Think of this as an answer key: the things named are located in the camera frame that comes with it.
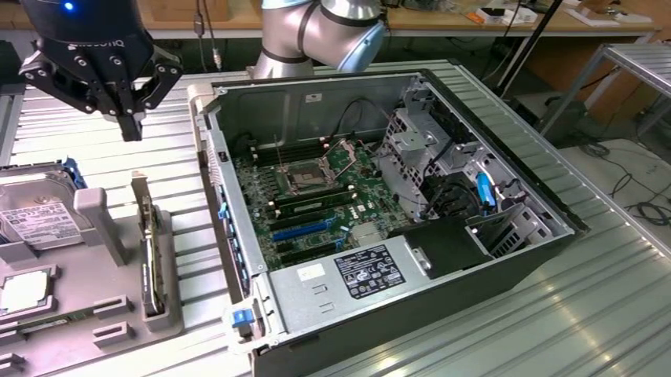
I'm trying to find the silver CPU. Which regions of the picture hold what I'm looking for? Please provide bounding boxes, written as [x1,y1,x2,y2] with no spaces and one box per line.
[0,270,53,316]

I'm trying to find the silver socket cover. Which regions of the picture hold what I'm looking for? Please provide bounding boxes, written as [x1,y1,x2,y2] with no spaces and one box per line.
[318,137,365,174]

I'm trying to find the blue case latch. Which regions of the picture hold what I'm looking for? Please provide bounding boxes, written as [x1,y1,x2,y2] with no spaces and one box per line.
[229,309,258,329]

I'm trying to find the white flat package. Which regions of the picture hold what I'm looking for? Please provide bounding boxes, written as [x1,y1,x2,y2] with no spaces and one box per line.
[563,5,623,27]

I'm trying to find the black RAM slot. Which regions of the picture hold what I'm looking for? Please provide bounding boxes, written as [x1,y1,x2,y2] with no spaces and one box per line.
[253,139,322,155]
[254,147,322,166]

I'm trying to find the blue disk bracket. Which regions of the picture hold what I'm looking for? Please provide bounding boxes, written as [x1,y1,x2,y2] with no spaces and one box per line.
[53,156,90,192]

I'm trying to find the installed RAM stick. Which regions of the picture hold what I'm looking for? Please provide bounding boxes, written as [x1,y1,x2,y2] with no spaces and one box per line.
[273,188,355,216]

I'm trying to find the silver chipset heatsink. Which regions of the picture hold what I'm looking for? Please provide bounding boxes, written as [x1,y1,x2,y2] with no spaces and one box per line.
[350,223,390,243]

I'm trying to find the metal frame table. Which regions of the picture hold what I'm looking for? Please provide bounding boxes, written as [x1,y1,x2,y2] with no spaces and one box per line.
[537,42,671,138]

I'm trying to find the thin cable silver plug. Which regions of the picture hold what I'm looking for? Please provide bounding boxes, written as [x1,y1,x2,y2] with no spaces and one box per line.
[209,19,226,72]

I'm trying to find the silver hard disk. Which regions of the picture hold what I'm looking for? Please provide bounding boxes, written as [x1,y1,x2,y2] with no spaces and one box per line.
[0,164,89,251]

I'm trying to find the black looped wire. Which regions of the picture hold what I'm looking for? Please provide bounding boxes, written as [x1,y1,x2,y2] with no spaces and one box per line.
[337,97,394,137]

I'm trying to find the wooden desk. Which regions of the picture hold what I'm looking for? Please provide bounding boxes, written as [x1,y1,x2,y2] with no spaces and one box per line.
[0,0,664,45]

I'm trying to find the black stand pole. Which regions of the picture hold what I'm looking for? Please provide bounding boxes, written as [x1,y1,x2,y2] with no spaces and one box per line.
[495,0,566,92]

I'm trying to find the black floor cables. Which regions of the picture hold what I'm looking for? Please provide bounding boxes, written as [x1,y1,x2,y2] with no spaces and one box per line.
[607,156,671,228]

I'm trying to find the CPU socket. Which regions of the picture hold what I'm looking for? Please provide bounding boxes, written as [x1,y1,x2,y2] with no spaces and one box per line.
[281,159,337,197]

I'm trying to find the green graphics card black cooler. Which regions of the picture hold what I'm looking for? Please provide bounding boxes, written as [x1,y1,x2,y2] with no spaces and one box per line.
[130,170,170,318]

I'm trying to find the green motherboard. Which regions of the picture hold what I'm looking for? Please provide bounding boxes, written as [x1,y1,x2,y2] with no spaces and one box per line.
[230,135,417,272]

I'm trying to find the silver drive cage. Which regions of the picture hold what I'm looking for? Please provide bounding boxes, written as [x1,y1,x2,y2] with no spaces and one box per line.
[378,106,471,207]

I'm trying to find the thin metal locking lever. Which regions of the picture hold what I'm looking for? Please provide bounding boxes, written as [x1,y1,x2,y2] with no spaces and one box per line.
[333,145,366,180]
[273,134,289,174]

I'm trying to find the black open PC case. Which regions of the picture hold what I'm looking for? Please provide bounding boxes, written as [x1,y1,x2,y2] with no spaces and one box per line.
[187,67,591,377]

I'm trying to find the grey parts rack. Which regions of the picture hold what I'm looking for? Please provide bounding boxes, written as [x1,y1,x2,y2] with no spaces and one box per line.
[0,186,186,377]

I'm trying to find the long black expansion slot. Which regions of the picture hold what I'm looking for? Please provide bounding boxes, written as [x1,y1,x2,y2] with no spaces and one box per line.
[281,241,341,266]
[267,211,330,233]

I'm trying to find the black equipment box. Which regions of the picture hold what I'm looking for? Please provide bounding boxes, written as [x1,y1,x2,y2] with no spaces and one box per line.
[511,92,589,145]

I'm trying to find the green RAM stick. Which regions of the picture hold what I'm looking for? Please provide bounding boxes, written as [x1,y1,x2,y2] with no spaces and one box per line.
[0,307,101,335]

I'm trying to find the black wire bundle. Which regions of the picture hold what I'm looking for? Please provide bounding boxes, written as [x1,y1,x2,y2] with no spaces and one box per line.
[419,172,482,221]

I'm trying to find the blue wire plug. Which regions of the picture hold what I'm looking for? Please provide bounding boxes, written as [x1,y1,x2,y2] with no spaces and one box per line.
[474,171,499,216]

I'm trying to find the silver power supply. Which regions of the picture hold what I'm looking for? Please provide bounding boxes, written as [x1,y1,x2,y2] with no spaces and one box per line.
[266,235,438,335]

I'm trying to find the silver perforated disk bay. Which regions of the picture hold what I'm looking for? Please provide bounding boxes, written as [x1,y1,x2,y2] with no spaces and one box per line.
[463,202,574,261]

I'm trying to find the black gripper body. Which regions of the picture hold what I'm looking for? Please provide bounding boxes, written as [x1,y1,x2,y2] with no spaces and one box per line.
[21,0,158,110]

